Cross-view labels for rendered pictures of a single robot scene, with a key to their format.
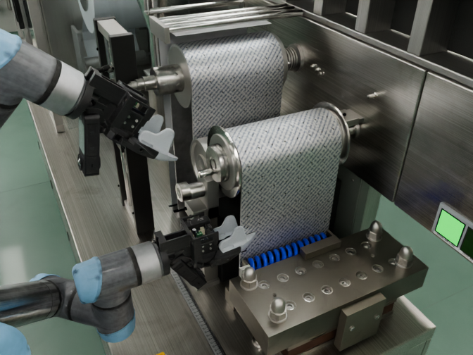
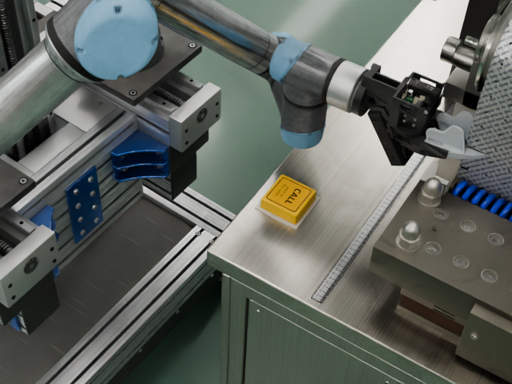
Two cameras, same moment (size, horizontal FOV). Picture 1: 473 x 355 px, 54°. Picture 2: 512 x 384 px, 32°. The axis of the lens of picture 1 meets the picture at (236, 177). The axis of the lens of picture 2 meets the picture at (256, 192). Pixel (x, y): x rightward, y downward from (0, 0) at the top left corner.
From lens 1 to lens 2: 0.73 m
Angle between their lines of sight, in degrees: 45
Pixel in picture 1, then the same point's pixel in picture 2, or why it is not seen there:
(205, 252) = (406, 124)
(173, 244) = (376, 88)
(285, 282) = (463, 231)
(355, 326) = (481, 339)
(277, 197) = not seen: outside the picture
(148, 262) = (340, 84)
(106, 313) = (286, 104)
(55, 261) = not seen: hidden behind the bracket
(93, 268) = (295, 50)
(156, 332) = (338, 177)
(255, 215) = (491, 133)
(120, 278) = (307, 78)
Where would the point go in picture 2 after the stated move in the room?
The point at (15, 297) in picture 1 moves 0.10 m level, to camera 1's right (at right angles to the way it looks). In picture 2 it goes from (225, 24) to (256, 60)
